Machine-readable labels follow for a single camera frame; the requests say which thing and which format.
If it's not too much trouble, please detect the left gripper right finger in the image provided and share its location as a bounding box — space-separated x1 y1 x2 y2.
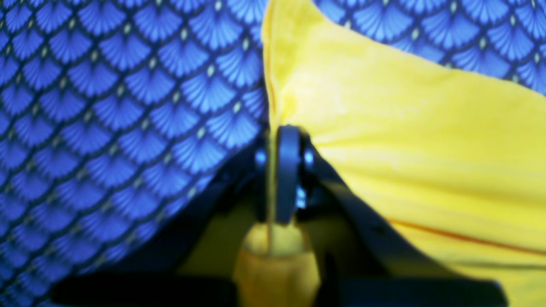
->
275 125 461 279

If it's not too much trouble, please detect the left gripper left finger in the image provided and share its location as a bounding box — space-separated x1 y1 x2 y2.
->
98 141 267 278

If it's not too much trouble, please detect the yellow T-shirt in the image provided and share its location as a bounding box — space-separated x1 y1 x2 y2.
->
261 0 545 307

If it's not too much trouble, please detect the blue fan-patterned tablecloth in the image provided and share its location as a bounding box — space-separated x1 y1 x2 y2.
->
0 0 546 307

